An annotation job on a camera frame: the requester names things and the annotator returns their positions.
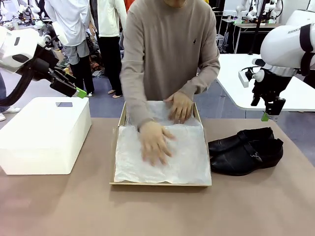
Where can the white rounded table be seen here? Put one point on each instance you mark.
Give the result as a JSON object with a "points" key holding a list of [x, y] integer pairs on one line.
{"points": [[231, 73]]}

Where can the background table with robots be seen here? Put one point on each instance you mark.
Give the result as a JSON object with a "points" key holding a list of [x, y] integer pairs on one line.
{"points": [[246, 25]]}

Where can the black leather buckle shoe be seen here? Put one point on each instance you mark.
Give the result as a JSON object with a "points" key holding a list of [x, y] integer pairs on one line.
{"points": [[251, 136], [241, 161]]}

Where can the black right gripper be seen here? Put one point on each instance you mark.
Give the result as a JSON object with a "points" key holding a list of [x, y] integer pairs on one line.
{"points": [[269, 87]]}

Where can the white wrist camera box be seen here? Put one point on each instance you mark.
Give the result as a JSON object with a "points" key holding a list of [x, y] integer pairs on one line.
{"points": [[243, 79]]}

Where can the brown cardboard shoe box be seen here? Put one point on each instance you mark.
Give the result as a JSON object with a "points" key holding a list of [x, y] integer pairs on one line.
{"points": [[122, 116]]}

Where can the person's right forearm beige sleeve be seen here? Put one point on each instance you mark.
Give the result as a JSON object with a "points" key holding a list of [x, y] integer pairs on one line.
{"points": [[134, 98]]}

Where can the person's left forearm beige sleeve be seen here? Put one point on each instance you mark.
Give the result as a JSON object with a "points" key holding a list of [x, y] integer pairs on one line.
{"points": [[201, 78]]}

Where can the person's torso beige sweater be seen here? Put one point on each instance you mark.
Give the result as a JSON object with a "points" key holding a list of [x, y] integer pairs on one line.
{"points": [[167, 49]]}

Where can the white sneaker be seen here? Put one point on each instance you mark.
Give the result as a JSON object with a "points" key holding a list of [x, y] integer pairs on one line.
{"points": [[11, 109]]}

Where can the bystander white top black trousers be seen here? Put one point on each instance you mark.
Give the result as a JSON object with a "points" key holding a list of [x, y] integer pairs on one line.
{"points": [[110, 17]]}

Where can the white tissue paper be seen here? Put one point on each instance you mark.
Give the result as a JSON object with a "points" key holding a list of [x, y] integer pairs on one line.
{"points": [[187, 157]]}

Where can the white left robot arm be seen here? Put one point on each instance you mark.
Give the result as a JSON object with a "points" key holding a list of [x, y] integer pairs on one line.
{"points": [[14, 49]]}

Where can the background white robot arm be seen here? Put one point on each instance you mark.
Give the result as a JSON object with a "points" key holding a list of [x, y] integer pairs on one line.
{"points": [[253, 11], [240, 9], [37, 7]]}

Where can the pile of patterned clothes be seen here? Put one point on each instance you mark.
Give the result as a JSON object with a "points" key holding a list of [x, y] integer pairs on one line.
{"points": [[96, 67]]}

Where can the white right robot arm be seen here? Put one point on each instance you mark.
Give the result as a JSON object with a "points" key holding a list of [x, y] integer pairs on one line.
{"points": [[283, 46]]}

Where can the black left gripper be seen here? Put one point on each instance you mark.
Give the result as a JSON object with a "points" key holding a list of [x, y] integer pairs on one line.
{"points": [[62, 86]]}

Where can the person's right hand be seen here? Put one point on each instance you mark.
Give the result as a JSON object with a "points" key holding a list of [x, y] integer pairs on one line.
{"points": [[153, 142]]}

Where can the white lidded storage box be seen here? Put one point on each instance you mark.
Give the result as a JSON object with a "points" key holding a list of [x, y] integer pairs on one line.
{"points": [[37, 132]]}

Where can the bystander white shirt grey shorts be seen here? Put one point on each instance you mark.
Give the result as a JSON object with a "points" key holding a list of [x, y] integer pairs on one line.
{"points": [[71, 22]]}

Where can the grey label sticker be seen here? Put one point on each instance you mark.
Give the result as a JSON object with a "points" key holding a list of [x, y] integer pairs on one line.
{"points": [[64, 104]]}

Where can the person's left hand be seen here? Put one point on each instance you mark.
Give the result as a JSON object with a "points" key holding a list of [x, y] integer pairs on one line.
{"points": [[180, 108]]}

